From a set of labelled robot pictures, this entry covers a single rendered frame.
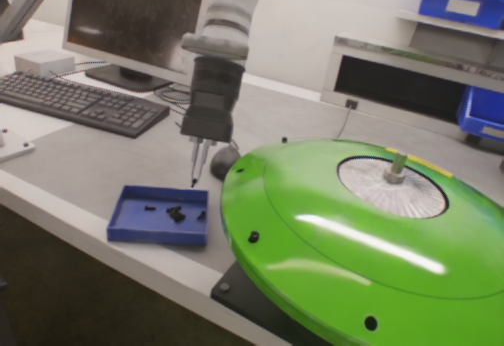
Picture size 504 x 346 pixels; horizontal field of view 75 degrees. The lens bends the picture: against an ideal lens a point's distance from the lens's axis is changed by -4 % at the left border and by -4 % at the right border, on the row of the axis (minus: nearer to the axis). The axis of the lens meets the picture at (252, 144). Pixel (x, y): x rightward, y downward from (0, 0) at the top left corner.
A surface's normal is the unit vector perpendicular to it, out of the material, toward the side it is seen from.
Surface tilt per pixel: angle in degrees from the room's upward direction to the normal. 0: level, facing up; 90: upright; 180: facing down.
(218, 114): 59
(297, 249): 23
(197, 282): 0
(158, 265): 0
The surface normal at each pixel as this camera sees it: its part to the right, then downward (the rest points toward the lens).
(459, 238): 0.20, -0.81
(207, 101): -0.07, 0.11
